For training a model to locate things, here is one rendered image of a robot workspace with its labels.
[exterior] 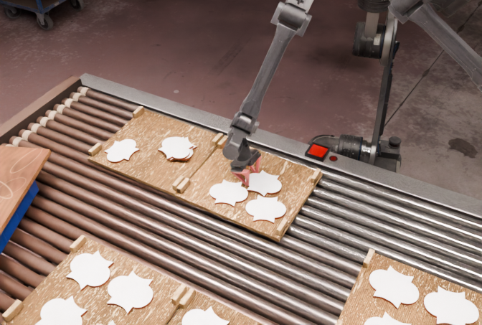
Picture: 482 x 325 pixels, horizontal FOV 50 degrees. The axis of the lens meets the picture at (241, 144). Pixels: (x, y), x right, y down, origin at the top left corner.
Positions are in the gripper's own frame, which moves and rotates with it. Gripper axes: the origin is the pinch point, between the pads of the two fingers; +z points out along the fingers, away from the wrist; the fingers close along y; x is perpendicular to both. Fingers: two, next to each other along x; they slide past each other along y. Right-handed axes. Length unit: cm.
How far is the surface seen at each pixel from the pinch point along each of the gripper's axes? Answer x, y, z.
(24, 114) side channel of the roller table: 98, -11, -33
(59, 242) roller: 42, -53, -8
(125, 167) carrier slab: 43.0, -15.9, -12.7
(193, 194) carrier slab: 14.6, -15.4, -3.0
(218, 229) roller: 1.4, -23.0, 4.5
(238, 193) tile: 0.6, -8.5, 0.4
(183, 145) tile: 28.0, 1.6, -11.5
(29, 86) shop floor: 267, 96, 4
